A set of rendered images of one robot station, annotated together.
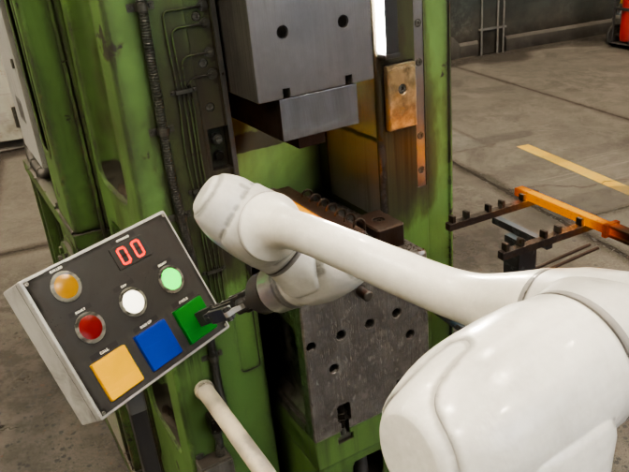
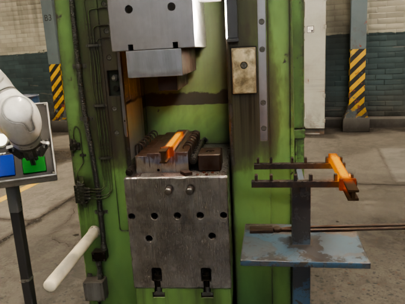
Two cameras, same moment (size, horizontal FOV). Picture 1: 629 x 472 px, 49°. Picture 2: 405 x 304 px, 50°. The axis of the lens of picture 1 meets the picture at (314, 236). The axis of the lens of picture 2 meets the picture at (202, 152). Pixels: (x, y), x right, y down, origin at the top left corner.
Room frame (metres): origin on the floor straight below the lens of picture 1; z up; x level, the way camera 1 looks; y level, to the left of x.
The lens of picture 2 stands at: (0.32, -1.04, 1.35)
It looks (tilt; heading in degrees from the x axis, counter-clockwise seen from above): 13 degrees down; 34
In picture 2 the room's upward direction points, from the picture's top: 3 degrees counter-clockwise
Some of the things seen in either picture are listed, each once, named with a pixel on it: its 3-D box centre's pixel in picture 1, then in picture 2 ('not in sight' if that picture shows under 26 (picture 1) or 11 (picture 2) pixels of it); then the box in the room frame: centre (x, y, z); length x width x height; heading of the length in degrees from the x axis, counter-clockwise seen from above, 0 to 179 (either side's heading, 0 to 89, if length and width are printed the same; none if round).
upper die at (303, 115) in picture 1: (278, 96); (164, 61); (1.73, 0.06, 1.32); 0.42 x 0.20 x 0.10; 27
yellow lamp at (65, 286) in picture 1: (65, 286); not in sight; (1.10, 0.45, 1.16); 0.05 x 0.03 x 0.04; 117
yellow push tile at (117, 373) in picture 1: (116, 373); not in sight; (1.05, 0.38, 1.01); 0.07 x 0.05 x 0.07; 142
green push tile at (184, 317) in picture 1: (194, 319); (34, 162); (1.21, 0.26, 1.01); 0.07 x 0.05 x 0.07; 142
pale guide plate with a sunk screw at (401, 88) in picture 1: (401, 95); (243, 70); (1.80, -0.26, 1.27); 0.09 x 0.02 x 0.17; 117
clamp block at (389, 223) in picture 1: (378, 230); (210, 158); (1.67, -0.17, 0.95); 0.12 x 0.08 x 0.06; 27
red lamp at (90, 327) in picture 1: (90, 327); not in sight; (1.08, 0.42, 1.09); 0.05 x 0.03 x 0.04; 117
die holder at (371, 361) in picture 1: (316, 303); (188, 207); (1.76, 0.01, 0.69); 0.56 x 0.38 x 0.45; 27
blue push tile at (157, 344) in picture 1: (157, 345); (2, 166); (1.13, 0.32, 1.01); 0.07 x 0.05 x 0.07; 142
